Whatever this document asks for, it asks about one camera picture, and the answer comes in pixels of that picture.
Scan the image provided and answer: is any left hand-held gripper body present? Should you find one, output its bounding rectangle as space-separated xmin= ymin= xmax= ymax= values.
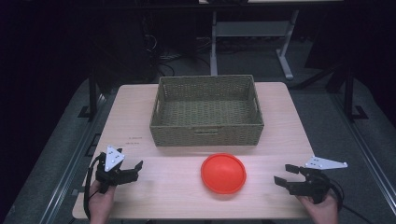
xmin=94 ymin=145 xmax=127 ymax=194

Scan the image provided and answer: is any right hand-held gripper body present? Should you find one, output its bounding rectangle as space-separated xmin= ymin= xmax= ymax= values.
xmin=288 ymin=155 xmax=348 ymax=205

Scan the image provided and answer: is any orange plastic bowl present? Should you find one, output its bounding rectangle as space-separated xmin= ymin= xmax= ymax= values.
xmin=200 ymin=152 xmax=248 ymax=195

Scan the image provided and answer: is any green woven basket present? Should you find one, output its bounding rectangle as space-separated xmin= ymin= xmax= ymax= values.
xmin=148 ymin=74 xmax=265 ymax=147

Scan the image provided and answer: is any person's right hand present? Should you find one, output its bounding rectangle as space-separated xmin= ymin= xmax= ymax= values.
xmin=295 ymin=193 xmax=340 ymax=224

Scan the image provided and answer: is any person's left hand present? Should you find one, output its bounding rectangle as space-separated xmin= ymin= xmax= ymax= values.
xmin=88 ymin=180 xmax=117 ymax=224

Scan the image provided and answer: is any black metal stand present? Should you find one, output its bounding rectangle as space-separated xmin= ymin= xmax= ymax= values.
xmin=342 ymin=65 xmax=370 ymax=123
xmin=78 ymin=66 xmax=101 ymax=120

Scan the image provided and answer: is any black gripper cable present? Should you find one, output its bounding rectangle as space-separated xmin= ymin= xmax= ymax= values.
xmin=326 ymin=178 xmax=375 ymax=224
xmin=82 ymin=152 xmax=106 ymax=220

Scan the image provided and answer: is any aluminium rail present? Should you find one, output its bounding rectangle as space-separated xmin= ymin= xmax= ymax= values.
xmin=332 ymin=91 xmax=396 ymax=216
xmin=38 ymin=92 xmax=106 ymax=224

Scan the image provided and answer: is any bundle of floor cables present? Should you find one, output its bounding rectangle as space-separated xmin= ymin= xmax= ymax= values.
xmin=144 ymin=31 xmax=213 ymax=77

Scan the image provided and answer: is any white metal table frame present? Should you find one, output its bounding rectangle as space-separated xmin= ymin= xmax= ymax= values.
xmin=199 ymin=0 xmax=344 ymax=81

